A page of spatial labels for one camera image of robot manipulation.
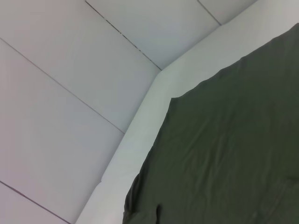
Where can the dark green FREE t-shirt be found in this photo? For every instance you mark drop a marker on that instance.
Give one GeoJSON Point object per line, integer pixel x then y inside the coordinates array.
{"type": "Point", "coordinates": [222, 140]}

